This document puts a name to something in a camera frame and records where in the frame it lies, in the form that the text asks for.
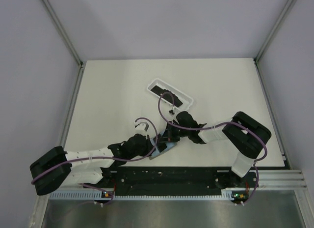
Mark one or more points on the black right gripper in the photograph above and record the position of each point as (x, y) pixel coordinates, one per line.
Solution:
(170, 136)

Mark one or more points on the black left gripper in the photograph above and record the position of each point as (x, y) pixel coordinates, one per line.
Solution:
(149, 148)

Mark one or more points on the grey leather card holder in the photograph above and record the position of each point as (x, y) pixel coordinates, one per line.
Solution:
(163, 137)

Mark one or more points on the black VIP credit card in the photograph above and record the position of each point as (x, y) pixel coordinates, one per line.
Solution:
(162, 147)

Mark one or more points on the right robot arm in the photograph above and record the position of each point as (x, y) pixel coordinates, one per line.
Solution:
(246, 134)

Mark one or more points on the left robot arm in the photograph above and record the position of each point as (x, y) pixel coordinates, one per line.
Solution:
(58, 168)

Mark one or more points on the black cards in tray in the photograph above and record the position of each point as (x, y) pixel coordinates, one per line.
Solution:
(167, 95)

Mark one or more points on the white plastic tray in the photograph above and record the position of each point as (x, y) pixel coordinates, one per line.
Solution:
(186, 99)

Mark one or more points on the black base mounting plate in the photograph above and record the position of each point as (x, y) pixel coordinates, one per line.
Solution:
(174, 181)

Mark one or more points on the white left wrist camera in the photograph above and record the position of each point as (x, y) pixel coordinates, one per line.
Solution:
(141, 128)

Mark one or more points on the grey slotted cable duct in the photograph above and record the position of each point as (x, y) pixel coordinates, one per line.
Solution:
(87, 194)

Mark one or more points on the aluminium frame rail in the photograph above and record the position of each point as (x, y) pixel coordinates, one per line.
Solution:
(265, 178)

